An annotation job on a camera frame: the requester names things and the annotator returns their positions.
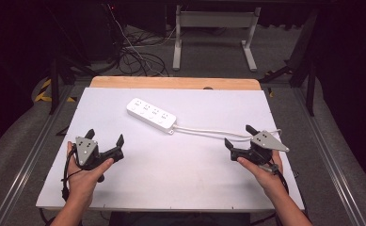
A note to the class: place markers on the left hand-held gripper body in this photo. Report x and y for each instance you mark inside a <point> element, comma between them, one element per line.
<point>86,150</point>

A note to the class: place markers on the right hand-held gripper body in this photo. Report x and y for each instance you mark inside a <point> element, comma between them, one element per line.
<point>267,141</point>

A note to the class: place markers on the white power strip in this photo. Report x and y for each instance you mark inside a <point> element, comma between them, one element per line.
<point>151,115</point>

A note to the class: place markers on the person's left hand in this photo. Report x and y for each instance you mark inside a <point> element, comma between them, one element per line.
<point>82,183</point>

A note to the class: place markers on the person's right hand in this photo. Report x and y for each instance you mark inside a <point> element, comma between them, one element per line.
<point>267,177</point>

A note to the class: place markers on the black metal stand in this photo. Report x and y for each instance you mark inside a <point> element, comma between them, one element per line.
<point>309,72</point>
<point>54,84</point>

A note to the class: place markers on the white table board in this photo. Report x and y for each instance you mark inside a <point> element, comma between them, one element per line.
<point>171,175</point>

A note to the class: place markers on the yellow black hazard tape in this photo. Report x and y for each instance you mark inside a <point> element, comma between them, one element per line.
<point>43,91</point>

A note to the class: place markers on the wooden table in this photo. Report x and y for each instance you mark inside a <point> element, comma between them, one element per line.
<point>171,83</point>

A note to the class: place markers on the person's dark clothing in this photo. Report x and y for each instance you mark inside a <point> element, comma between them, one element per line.
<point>177,219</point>

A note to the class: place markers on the aluminium floor rail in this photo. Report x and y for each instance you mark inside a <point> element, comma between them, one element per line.
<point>331,163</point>
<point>30,157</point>

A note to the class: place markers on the white metal desk frame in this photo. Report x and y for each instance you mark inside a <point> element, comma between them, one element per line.
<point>215,19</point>

